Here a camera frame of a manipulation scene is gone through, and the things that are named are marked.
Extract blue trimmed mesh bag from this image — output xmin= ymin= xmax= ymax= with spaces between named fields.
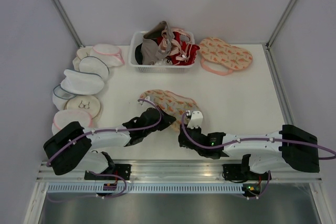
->
xmin=52 ymin=85 xmax=76 ymax=111

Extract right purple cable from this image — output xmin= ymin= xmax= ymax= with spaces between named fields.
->
xmin=181 ymin=111 xmax=336 ymax=200

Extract front pink trimmed mesh bag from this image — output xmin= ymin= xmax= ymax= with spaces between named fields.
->
xmin=51 ymin=109 xmax=92 ymax=135

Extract white slotted cable duct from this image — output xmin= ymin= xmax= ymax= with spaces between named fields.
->
xmin=47 ymin=183 xmax=244 ymax=194

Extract left aluminium frame post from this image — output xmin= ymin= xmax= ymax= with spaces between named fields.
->
xmin=51 ymin=0 xmax=84 ymax=48

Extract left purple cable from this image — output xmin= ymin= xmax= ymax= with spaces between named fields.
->
xmin=46 ymin=98 xmax=163 ymax=203

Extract pink trimmed white mesh bag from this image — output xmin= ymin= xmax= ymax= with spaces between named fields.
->
xmin=89 ymin=44 xmax=125 ymax=68

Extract beige bag with bra print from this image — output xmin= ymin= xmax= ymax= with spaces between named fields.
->
xmin=64 ymin=95 xmax=103 ymax=122

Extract white plastic basket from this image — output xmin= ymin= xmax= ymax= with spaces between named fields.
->
xmin=128 ymin=31 xmax=195 ymax=73

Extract black bra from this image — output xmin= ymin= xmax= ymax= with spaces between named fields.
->
xmin=134 ymin=44 xmax=143 ymax=65

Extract grey trimmed white mesh bag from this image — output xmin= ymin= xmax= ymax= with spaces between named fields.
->
xmin=79 ymin=56 xmax=110 ymax=81

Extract red bra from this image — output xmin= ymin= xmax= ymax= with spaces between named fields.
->
xmin=167 ymin=31 xmax=200 ymax=66

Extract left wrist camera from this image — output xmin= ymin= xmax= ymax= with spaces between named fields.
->
xmin=138 ymin=96 xmax=153 ymax=105

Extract cream round laundry bag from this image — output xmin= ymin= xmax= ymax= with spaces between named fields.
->
xmin=72 ymin=46 xmax=92 ymax=71

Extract right aluminium frame post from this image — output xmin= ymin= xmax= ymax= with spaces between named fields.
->
xmin=265 ymin=0 xmax=298 ymax=50

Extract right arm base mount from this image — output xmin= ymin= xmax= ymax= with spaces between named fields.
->
xmin=222 ymin=164 xmax=272 ymax=183

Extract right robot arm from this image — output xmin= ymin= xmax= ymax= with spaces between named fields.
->
xmin=178 ymin=124 xmax=320 ymax=179

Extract taupe bra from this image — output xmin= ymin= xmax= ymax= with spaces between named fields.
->
xmin=141 ymin=21 xmax=174 ymax=65

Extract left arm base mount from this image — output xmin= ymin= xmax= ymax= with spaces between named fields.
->
xmin=84 ymin=164 xmax=131 ymax=180

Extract pink bra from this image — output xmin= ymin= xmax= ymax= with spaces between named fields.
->
xmin=159 ymin=27 xmax=197 ymax=66

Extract floral mesh laundry bag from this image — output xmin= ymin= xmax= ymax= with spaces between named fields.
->
xmin=139 ymin=89 xmax=200 ymax=132

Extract aluminium frame post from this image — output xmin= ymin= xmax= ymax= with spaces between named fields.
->
xmin=51 ymin=0 xmax=84 ymax=48
xmin=265 ymin=0 xmax=298 ymax=50

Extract large white mesh bag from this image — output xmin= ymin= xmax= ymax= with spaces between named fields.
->
xmin=60 ymin=69 xmax=104 ymax=95

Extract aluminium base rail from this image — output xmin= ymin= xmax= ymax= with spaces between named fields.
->
xmin=36 ymin=44 xmax=323 ymax=183

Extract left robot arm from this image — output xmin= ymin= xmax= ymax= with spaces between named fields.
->
xmin=43 ymin=107 xmax=176 ymax=180

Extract purple cable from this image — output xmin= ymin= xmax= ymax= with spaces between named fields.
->
xmin=181 ymin=111 xmax=336 ymax=200
xmin=46 ymin=98 xmax=163 ymax=203

